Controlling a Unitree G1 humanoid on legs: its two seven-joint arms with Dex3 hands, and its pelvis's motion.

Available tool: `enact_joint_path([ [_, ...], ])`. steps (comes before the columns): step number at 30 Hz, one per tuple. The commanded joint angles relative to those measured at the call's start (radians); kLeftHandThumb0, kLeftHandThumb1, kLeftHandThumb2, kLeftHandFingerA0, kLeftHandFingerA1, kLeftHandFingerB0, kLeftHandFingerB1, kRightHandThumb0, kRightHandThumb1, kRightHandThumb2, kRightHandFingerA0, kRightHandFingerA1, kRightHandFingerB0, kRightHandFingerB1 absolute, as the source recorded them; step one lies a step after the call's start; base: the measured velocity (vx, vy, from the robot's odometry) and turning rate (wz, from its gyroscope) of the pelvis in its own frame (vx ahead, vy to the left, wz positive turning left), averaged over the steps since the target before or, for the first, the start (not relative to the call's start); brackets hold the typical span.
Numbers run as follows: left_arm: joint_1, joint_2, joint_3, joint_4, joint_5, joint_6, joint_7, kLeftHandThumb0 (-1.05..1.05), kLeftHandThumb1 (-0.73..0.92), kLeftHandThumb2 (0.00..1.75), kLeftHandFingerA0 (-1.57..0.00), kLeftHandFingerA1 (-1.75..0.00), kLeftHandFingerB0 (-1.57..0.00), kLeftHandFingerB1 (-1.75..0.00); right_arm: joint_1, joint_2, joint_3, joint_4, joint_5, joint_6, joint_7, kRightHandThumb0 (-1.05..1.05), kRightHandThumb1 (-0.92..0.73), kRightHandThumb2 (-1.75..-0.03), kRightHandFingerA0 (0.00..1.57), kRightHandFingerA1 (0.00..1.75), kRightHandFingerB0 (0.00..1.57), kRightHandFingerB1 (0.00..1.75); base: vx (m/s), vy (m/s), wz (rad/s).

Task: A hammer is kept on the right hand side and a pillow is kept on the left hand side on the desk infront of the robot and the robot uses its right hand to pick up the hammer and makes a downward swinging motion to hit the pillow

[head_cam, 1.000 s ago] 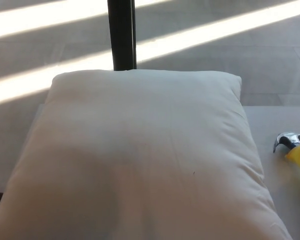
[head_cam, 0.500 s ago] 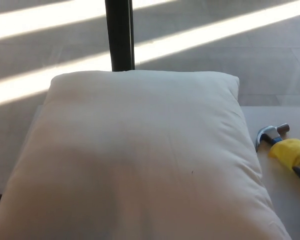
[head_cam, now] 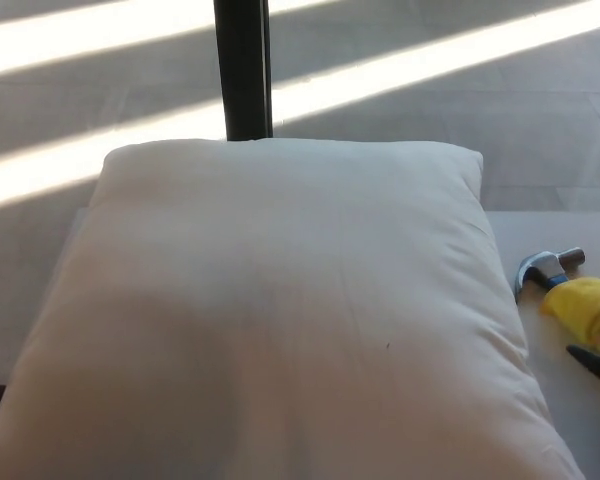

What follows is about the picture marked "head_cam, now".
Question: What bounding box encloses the black vertical post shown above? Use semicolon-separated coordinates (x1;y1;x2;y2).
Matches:
213;0;275;143

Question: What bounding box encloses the yellow cloth handle wrap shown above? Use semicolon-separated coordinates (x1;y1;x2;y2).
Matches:
538;276;600;347

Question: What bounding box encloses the hammer with yellow handle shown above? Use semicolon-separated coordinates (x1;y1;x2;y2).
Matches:
514;245;600;347

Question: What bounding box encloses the white pillow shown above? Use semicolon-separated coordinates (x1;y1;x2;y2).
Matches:
0;138;590;480

